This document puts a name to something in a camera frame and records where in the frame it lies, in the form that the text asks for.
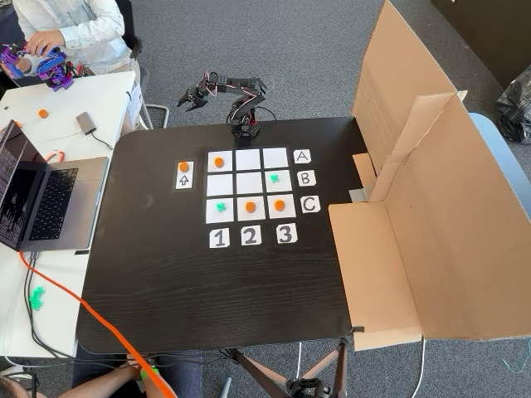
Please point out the round orange token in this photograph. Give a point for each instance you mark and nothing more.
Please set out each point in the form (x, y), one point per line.
(218, 162)
(42, 113)
(183, 166)
(249, 207)
(279, 205)

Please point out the purple leader arm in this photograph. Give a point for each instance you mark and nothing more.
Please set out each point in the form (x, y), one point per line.
(56, 70)

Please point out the white paper grid square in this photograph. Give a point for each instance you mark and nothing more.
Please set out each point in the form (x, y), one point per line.
(285, 186)
(275, 158)
(228, 168)
(220, 185)
(249, 183)
(242, 216)
(248, 160)
(211, 217)
(290, 213)

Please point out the green cross token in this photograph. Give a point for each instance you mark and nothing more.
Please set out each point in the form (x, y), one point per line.
(274, 178)
(221, 206)
(35, 303)
(39, 292)

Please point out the pale blue round table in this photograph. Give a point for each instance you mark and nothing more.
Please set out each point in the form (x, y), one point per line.
(498, 145)

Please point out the person's left hand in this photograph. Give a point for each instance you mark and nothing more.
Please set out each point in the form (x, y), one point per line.
(43, 41)

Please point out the white metal table leg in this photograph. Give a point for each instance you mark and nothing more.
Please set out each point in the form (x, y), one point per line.
(166, 118)

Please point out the black office chair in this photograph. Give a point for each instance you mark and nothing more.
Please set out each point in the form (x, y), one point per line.
(134, 41)

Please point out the white paper arrow sheet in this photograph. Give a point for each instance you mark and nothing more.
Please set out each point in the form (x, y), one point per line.
(179, 185)

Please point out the grey usb hub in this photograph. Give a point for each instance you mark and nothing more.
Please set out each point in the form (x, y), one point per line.
(85, 122)

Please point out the white paper letter A sheet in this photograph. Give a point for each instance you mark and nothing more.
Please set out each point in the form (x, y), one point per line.
(296, 161)

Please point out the person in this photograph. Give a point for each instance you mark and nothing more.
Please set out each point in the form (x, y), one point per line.
(83, 25)
(99, 379)

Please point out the white paper letter B sheet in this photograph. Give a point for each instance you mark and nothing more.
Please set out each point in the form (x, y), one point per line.
(312, 183)

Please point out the white paper number 1 sheet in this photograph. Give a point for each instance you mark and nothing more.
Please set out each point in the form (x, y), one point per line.
(212, 244)

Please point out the white paper number 2 sheet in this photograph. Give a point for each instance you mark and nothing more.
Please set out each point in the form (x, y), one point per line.
(244, 242)

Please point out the grey open laptop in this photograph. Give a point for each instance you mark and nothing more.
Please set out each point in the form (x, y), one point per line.
(79, 199)

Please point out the white paper letter C sheet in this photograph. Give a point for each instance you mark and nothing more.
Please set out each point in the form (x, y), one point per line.
(310, 205)

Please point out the white paper number 3 sheet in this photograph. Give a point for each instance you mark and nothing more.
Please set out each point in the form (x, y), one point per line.
(279, 240)

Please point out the black printed bag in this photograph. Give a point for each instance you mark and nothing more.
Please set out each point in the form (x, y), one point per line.
(6, 25)

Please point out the large brown cardboard box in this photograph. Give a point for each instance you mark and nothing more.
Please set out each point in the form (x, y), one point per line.
(435, 248)

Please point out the tripod with brown legs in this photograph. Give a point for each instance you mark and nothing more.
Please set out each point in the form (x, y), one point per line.
(265, 379)

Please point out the dark cabinet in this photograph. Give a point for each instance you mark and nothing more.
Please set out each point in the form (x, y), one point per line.
(489, 33)

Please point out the black plastic bag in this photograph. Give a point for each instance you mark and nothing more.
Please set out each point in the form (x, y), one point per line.
(514, 112)

